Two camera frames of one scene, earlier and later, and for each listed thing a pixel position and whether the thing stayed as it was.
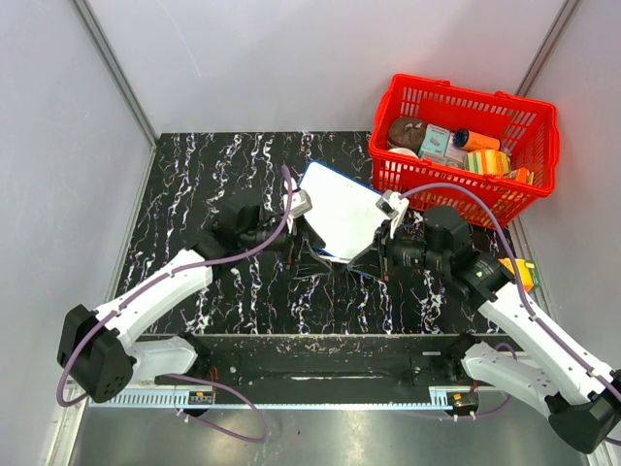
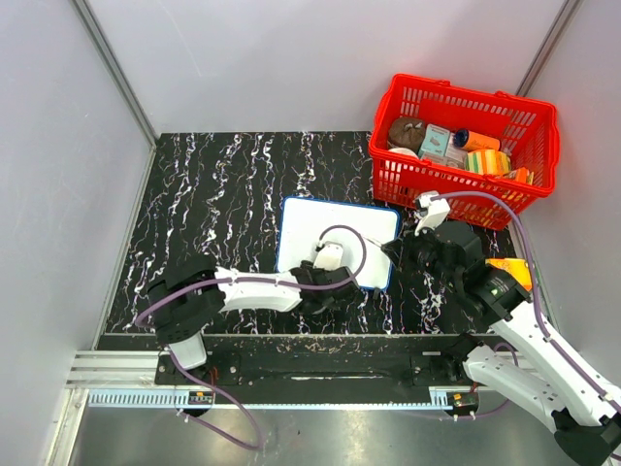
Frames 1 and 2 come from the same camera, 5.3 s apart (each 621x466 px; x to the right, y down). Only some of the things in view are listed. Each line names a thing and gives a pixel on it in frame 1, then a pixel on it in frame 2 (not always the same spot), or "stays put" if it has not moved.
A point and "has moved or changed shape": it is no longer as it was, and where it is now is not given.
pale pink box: [455, 155] stays put
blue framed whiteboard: [343, 212] has moved or changed shape
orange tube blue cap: [469, 139] stays put
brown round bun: [407, 133] stays put
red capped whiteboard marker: [289, 258] has moved or changed shape
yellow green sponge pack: [487, 162] stays put
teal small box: [436, 141] stays put
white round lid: [404, 150] stays put
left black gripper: [310, 262] → [313, 272]
